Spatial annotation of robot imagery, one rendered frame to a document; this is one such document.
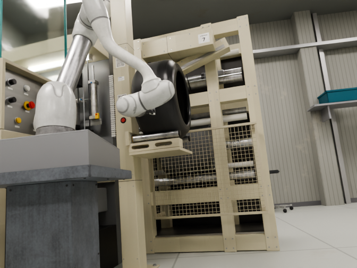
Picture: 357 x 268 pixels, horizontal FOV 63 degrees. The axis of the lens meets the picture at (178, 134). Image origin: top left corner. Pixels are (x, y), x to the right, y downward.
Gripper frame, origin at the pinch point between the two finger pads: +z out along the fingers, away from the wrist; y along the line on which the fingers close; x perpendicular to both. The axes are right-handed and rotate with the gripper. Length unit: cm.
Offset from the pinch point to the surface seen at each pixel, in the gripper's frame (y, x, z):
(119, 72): 33, -38, 32
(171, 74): -11.2, -24.5, 15.6
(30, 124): 63, 0, -29
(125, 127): 30.8, 4.5, 26.6
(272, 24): -121, -198, 444
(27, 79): 63, -26, -28
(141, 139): 15.9, 14.8, 17.5
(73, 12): 216, -229, 270
